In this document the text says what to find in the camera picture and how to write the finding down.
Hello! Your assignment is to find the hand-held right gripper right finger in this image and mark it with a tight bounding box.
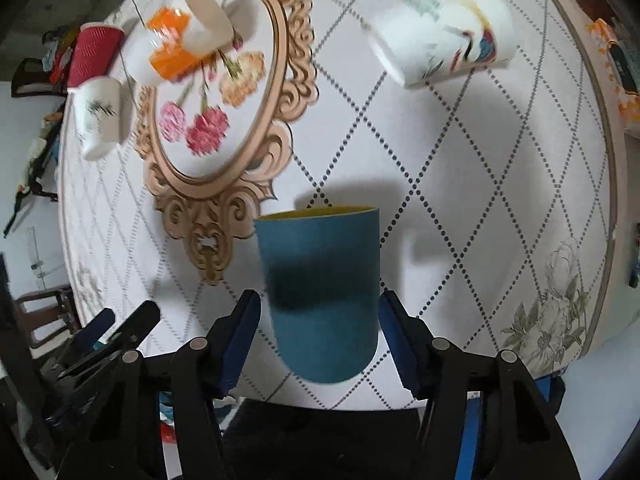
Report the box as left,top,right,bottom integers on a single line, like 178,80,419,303
378,290,583,480

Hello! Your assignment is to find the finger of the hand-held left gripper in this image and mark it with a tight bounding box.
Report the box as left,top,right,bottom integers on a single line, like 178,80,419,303
64,308,116,361
59,301,162,378

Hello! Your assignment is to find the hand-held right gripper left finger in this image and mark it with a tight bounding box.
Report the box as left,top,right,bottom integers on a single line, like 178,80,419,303
57,289,262,480

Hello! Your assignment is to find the teal cup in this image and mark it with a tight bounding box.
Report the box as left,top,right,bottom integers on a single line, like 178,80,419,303
253,204,381,385

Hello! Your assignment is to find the white cup with plant print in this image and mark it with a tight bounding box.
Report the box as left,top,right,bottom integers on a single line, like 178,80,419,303
73,77,132,162

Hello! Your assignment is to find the red ribbed paper cup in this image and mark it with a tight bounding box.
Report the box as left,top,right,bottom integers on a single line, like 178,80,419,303
67,22,126,90

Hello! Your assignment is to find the orange and white cup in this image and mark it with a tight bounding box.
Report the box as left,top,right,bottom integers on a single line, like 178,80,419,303
121,0,236,85

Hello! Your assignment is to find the white cup with crane print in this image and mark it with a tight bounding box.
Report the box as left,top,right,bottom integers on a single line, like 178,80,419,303
368,0,519,90

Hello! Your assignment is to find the brown wooden chair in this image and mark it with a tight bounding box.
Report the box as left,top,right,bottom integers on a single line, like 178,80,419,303
12,284,77,357

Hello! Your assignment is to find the white quilted tablecloth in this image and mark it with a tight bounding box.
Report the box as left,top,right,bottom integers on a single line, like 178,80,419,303
56,0,619,411

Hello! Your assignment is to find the ornate framed floral embroidery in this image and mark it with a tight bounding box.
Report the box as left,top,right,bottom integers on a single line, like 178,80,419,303
133,0,319,286

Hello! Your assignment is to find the orange and white tissue packet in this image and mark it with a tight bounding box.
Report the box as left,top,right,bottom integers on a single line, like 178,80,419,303
587,17,640,136

